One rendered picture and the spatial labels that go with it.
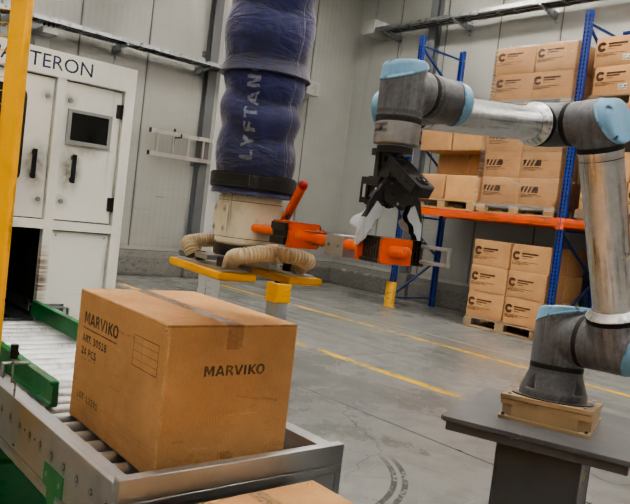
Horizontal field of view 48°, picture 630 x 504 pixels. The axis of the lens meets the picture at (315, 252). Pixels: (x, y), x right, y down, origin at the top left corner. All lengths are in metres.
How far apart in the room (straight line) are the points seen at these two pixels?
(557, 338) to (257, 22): 1.18
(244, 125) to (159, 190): 9.87
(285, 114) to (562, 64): 8.13
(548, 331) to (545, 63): 7.96
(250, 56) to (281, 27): 0.10
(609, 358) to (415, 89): 0.99
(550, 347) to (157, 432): 1.10
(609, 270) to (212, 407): 1.09
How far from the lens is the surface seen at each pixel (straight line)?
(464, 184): 10.31
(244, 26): 1.82
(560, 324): 2.11
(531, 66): 10.01
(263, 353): 1.94
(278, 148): 1.79
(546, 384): 2.11
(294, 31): 1.82
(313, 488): 1.95
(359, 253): 1.36
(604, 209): 1.93
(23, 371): 2.67
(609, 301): 1.99
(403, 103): 1.36
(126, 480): 1.73
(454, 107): 1.46
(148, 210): 11.56
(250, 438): 1.99
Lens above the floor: 1.25
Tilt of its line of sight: 3 degrees down
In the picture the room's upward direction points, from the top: 7 degrees clockwise
